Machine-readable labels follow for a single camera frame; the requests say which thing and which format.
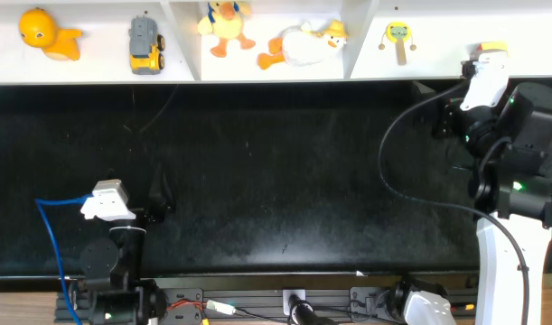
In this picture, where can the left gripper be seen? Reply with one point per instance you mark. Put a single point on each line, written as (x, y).
(144, 216)

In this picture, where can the grey and yellow toy truck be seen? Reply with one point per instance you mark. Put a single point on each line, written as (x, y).
(144, 49)

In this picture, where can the yellow rubber duck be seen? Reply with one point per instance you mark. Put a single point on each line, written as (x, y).
(38, 29)

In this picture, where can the yellow rattle drum toy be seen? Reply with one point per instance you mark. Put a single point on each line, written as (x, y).
(398, 35)

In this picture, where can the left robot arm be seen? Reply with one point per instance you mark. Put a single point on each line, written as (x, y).
(122, 271)

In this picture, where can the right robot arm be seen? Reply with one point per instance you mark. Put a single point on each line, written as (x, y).
(524, 180)

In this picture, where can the white shelf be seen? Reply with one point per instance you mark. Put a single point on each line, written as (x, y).
(104, 63)

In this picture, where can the yellow plush duck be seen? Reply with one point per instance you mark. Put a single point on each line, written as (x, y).
(227, 25)

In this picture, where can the white plush duck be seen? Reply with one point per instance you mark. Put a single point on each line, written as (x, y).
(305, 47)

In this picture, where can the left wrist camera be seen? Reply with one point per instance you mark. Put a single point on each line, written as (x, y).
(107, 201)

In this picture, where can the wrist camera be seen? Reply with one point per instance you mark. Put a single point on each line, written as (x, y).
(485, 81)
(107, 201)

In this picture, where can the mounting rail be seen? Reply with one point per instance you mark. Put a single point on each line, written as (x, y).
(257, 302)

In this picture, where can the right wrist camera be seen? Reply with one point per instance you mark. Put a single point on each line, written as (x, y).
(485, 81)

